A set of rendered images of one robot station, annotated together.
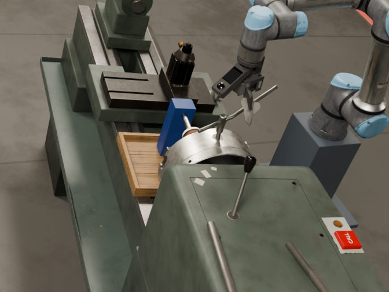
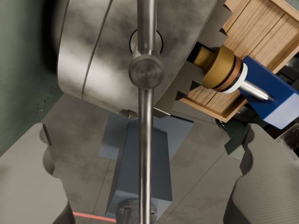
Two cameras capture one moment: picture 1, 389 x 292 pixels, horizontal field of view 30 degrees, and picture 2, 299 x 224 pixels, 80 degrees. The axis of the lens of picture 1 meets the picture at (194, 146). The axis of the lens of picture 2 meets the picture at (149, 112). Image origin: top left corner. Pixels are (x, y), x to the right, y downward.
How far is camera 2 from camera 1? 2.12 m
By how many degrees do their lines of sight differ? 30
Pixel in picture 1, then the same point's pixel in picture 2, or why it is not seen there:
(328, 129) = (126, 212)
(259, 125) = (223, 169)
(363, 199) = not seen: hidden behind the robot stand
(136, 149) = (279, 34)
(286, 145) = (159, 168)
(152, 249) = not seen: outside the picture
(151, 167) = (242, 28)
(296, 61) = not seen: hidden behind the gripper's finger
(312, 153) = (123, 178)
